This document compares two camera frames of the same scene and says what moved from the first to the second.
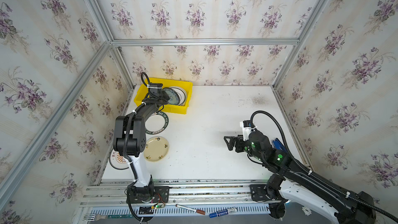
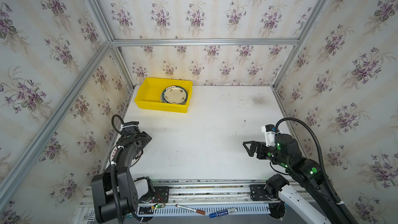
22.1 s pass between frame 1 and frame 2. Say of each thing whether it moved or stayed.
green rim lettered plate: moved
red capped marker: stayed
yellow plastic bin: stayed
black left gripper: moved
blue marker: stayed
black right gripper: moved
